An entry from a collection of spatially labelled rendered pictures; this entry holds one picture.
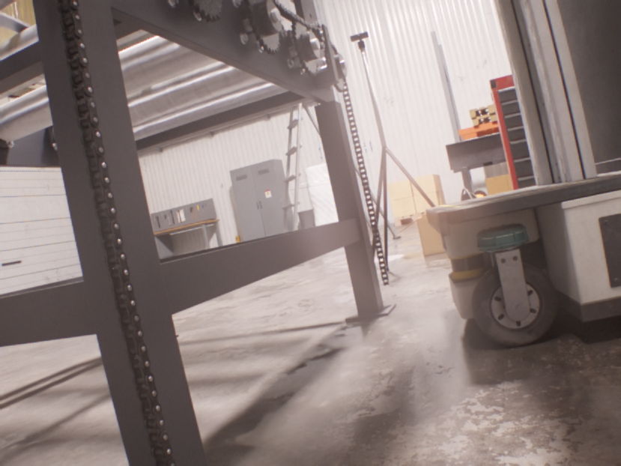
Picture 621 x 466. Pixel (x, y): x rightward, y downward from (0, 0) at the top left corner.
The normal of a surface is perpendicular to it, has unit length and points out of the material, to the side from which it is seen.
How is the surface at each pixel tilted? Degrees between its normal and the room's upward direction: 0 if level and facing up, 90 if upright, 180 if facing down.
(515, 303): 90
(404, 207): 90
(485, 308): 90
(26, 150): 90
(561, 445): 0
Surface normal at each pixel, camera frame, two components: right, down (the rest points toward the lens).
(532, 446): -0.21, -0.98
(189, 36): 0.92, -0.18
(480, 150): -0.30, 0.08
